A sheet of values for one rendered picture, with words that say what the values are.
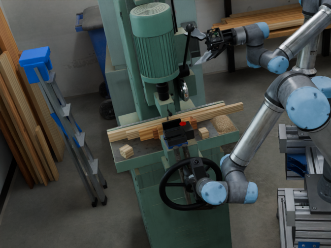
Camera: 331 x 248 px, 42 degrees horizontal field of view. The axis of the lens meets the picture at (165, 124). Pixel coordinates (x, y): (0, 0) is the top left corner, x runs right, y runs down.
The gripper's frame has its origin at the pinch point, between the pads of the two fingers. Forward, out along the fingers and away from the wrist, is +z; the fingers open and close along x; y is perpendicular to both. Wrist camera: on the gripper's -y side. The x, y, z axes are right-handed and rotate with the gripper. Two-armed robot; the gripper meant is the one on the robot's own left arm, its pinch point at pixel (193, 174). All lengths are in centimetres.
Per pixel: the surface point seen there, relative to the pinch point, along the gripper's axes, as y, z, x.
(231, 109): -20, 34, 33
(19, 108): -55, 137, -85
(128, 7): -78, 20, -6
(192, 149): -9.0, 11.3, 4.5
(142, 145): -15.1, 28.0, -15.7
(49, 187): 7, 165, -85
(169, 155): -9.1, 11.3, -6.4
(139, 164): -7.8, 23.2, -19.5
